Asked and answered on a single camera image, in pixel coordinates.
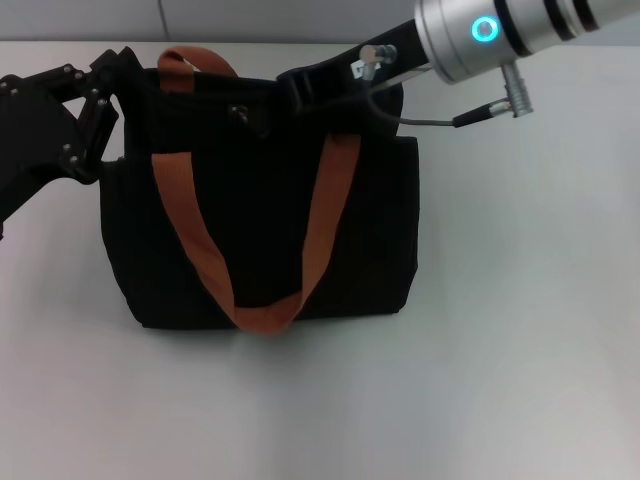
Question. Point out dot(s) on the silver zipper pull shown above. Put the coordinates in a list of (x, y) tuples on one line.
[(240, 114)]

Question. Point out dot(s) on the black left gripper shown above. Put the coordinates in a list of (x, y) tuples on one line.
[(30, 140)]

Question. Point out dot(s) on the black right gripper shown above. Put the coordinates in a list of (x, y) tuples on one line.
[(330, 80)]

